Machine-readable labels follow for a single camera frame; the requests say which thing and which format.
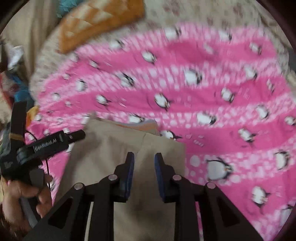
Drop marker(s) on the beige jacket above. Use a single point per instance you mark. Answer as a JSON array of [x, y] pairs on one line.
[[144, 216]]

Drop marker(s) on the pink penguin print quilt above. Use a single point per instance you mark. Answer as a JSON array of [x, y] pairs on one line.
[[220, 92]]

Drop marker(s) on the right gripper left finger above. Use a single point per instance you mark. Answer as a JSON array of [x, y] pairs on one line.
[[113, 188]]

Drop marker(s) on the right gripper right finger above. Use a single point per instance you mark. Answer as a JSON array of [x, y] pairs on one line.
[[173, 188]]

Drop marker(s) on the orange quilted cushion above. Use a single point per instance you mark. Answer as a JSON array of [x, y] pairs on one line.
[[92, 18]]

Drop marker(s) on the blue plastic bag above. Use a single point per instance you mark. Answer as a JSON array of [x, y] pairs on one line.
[[22, 92]]

